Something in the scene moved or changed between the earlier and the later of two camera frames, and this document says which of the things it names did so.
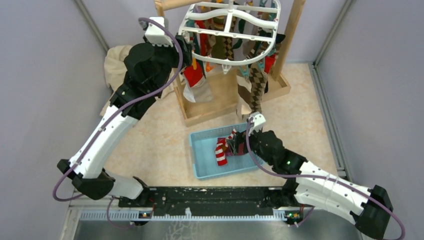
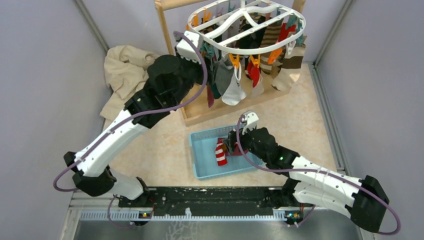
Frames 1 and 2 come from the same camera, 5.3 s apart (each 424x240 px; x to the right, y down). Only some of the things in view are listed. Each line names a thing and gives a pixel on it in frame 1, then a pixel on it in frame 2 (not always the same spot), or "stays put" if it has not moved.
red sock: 269,61 -> 284,32
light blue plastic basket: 205,161 stays put
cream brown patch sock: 245,100 -> 290,69
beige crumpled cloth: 115,72 stays put
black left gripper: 186,50 -> 199,66
